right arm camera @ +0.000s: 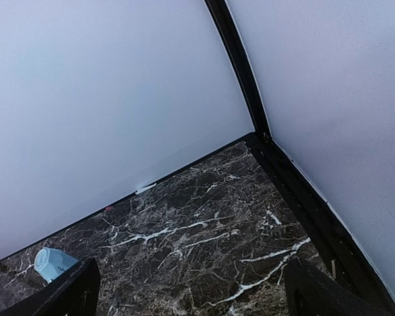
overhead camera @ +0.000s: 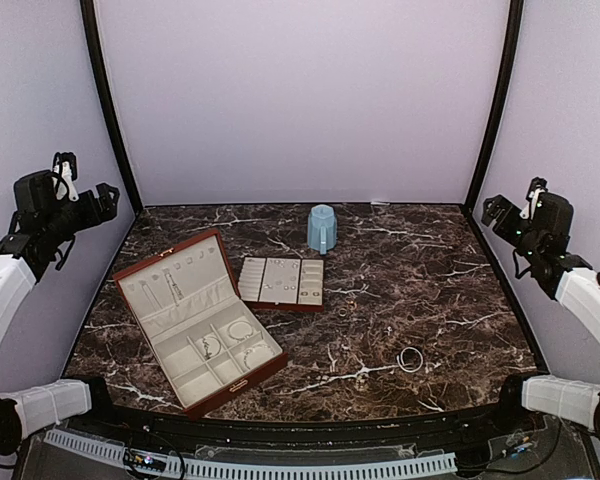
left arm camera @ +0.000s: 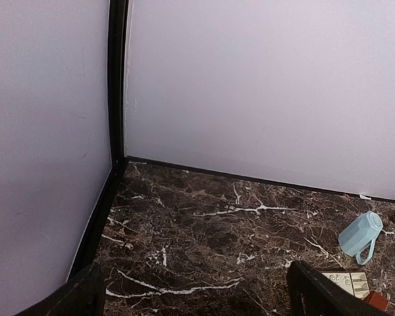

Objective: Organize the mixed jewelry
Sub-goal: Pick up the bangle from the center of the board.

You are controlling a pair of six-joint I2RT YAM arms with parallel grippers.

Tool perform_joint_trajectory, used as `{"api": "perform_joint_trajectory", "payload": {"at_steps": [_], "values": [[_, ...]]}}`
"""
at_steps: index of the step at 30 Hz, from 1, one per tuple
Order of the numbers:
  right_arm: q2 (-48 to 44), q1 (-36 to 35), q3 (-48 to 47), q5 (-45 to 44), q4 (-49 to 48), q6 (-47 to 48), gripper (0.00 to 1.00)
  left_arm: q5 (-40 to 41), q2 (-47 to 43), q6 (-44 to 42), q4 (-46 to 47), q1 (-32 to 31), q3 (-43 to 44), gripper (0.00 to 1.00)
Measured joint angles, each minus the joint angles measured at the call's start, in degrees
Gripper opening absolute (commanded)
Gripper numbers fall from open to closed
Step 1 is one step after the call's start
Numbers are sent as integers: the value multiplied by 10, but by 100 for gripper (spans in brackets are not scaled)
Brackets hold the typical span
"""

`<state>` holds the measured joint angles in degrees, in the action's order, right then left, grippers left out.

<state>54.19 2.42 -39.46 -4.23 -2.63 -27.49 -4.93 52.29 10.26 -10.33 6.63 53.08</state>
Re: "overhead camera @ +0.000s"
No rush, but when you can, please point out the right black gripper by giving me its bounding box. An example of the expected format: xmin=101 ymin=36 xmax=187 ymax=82
xmin=483 ymin=195 xmax=543 ymax=261

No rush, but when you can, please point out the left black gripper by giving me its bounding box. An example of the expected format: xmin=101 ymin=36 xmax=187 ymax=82
xmin=43 ymin=183 xmax=119 ymax=245

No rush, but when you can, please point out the silver bangle bracelet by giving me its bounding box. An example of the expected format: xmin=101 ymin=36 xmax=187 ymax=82
xmin=397 ymin=346 xmax=425 ymax=373

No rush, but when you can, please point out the brown jewelry box cream lining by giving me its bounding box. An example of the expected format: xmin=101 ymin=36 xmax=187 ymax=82
xmin=114 ymin=229 xmax=288 ymax=420

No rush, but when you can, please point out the brown jewelry tray cream lining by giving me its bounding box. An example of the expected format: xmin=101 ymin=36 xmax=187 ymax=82
xmin=238 ymin=257 xmax=325 ymax=312

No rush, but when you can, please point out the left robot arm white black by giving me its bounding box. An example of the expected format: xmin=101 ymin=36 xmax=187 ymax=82
xmin=0 ymin=171 xmax=121 ymax=456

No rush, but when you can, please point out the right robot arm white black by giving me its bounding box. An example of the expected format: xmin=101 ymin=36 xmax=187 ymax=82
xmin=481 ymin=187 xmax=600 ymax=441

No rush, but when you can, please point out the light blue upside-down mug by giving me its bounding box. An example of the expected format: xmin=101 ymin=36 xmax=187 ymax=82
xmin=307 ymin=204 xmax=337 ymax=255

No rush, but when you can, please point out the small circuit board with leds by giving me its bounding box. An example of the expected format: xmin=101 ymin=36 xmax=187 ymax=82
xmin=123 ymin=449 xmax=167 ymax=473

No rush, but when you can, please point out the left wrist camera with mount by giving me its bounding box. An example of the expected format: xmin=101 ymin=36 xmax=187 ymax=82
xmin=52 ymin=152 xmax=79 ymax=202

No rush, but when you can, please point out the beaded necklace in lid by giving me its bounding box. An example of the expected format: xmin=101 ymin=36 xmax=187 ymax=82
xmin=166 ymin=268 xmax=186 ymax=302

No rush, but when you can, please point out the silver bracelet back compartment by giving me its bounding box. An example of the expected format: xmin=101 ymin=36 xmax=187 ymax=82
xmin=227 ymin=320 xmax=257 ymax=342

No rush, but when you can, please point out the black left corner post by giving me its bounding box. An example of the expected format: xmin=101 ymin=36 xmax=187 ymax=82
xmin=79 ymin=0 xmax=144 ymax=216

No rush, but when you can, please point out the black corner post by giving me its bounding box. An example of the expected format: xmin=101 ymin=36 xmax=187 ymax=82
xmin=463 ymin=0 xmax=524 ymax=216
xmin=79 ymin=0 xmax=144 ymax=216

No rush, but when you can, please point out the black right corner post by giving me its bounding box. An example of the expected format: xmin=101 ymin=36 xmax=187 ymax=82
xmin=463 ymin=0 xmax=524 ymax=216

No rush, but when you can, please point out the black front table rail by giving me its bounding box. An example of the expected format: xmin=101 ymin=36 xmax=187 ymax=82
xmin=67 ymin=404 xmax=552 ymax=453

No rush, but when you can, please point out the white slotted cable duct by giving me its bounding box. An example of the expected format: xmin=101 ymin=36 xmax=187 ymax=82
xmin=44 ymin=429 xmax=458 ymax=480

